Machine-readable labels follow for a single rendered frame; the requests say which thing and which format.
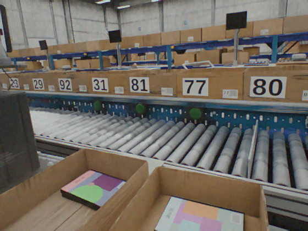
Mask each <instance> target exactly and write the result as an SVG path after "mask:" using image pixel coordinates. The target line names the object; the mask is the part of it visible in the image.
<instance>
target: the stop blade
mask: <svg viewBox="0 0 308 231"><path fill-rule="evenodd" d="M257 128H258V120H257V121H256V125H255V131H254V135H253V138H252V143H251V147H250V155H249V164H248V176H247V178H248V179H250V177H251V170H252V162H253V157H254V152H255V145H256V140H257Z"/></svg>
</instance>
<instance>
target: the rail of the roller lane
mask: <svg viewBox="0 0 308 231"><path fill-rule="evenodd" d="M34 136H35V141H36V146H37V150H38V151H42V152H48V153H52V154H55V155H58V156H62V157H68V156H70V155H72V154H73V153H75V152H77V151H79V150H81V149H84V150H85V148H86V149H94V150H100V151H107V152H113V153H118V154H123V155H128V156H137V155H132V154H128V153H124V152H119V151H114V150H109V149H106V148H98V147H93V146H89V145H84V144H79V143H76V142H71V141H63V140H58V139H54V138H50V137H45V136H41V135H35V134H34ZM137 157H143V158H149V157H144V156H137ZM149 159H153V160H158V159H154V158H149ZM159 161H162V160H159ZM162 167H170V168H176V169H182V170H187V171H193V172H200V173H206V174H212V175H218V176H222V177H228V178H234V179H240V180H246V181H250V182H256V183H259V184H260V185H262V186H263V192H264V196H265V198H266V206H267V211H270V212H274V213H277V214H280V215H284V216H288V217H292V218H296V219H299V220H302V221H307V222H308V191H305V190H299V189H294V188H289V187H286V186H281V185H276V184H271V183H266V182H263V181H258V180H253V179H248V178H243V177H238V176H234V175H230V174H225V173H220V172H213V171H209V170H204V169H200V168H194V167H189V166H185V165H182V164H176V163H172V162H167V161H164V164H163V166H162Z"/></svg>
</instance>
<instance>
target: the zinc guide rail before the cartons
mask: <svg viewBox="0 0 308 231"><path fill-rule="evenodd" d="M25 92H26V94H56V95H76V96H96V97H115V98H134V99H145V100H164V101H184V102H203V103H233V104H244V105H263V106H283V107H304V108H308V103H283V102H260V101H236V100H212V99H200V98H177V97H154V96H131V95H97V94H84V93H61V92H37V91H25Z"/></svg>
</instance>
